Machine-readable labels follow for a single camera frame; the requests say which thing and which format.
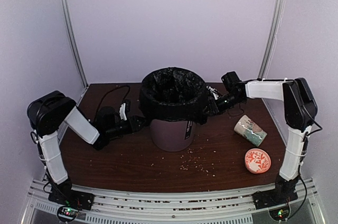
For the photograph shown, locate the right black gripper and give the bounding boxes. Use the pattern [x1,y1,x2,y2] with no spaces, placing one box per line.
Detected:
[198,91,245,116]

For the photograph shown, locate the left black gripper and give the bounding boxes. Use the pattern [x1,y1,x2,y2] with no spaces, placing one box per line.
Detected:
[106,115,149,138]

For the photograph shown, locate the floral ceramic mug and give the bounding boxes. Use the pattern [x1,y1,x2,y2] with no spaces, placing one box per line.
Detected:
[234,115,267,147]

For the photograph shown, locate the black plastic trash bag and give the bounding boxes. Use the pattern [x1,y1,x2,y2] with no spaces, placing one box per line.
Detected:
[139,67,209,125]

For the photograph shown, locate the mauve plastic trash bin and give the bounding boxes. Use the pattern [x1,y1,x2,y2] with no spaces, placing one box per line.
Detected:
[150,119,196,152]

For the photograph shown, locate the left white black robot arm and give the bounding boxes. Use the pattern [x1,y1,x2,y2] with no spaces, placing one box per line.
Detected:
[27,91,147,205]

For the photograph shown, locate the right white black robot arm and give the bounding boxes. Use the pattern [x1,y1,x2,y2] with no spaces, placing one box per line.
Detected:
[204,71,318,204]

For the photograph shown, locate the orange patterned ceramic bowl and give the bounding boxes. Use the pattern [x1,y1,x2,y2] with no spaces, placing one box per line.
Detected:
[245,148,271,174]

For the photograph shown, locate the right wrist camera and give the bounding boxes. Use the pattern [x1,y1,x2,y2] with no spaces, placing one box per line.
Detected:
[206,86,221,100]

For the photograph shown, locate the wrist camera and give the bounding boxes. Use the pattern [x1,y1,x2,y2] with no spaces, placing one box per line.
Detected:
[206,86,221,100]
[119,99,131,121]

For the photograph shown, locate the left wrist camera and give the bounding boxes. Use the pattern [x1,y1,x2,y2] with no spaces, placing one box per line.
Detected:
[119,99,131,121]

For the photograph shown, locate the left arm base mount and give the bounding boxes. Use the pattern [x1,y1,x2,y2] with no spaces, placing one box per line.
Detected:
[48,188,95,223]

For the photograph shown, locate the aluminium front rail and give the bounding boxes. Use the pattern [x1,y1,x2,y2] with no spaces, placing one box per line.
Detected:
[19,179,327,223]

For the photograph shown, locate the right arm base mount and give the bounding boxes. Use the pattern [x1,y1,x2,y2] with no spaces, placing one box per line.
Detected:
[252,190,298,222]

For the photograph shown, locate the right aluminium frame post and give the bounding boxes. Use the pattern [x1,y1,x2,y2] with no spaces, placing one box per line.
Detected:
[257,0,288,82]

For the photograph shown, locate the aluminium frame post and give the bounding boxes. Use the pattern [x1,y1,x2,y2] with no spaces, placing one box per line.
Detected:
[61,0,89,88]
[257,0,288,82]

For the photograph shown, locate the left aluminium frame post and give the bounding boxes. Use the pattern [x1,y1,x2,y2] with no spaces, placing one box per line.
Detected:
[61,0,89,88]

